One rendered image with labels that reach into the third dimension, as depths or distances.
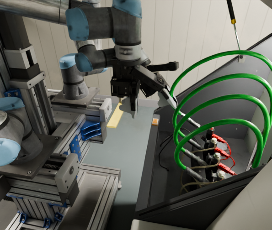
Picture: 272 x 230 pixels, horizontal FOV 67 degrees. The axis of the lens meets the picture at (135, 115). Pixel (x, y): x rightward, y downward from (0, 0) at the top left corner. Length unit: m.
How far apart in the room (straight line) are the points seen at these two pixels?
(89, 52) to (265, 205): 0.71
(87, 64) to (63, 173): 0.43
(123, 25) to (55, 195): 0.71
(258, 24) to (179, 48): 0.87
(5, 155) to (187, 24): 2.37
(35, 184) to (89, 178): 0.94
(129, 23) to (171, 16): 2.12
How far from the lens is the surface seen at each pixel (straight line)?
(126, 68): 0.63
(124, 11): 0.56
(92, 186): 1.79
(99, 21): 0.55
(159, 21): 2.69
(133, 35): 0.57
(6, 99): 0.85
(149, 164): 0.90
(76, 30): 0.55
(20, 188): 1.04
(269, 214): 0.50
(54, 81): 3.47
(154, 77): 0.64
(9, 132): 0.69
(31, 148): 0.88
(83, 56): 0.82
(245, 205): 0.56
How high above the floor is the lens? 1.61
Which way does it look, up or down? 34 degrees down
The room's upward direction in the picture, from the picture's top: straight up
